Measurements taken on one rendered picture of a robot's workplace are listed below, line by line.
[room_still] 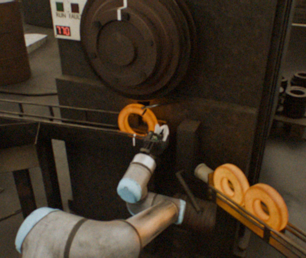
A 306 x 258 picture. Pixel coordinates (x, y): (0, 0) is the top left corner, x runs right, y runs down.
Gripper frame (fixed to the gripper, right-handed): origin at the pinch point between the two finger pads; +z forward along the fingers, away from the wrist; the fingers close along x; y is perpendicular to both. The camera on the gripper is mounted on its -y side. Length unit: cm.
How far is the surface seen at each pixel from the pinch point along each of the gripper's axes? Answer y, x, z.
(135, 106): 9.5, 12.8, 0.5
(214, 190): -0.3, -28.5, -23.4
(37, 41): -151, 323, 248
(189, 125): 5.4, -11.2, -0.1
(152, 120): 5.0, 4.5, -1.4
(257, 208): 4, -44, -29
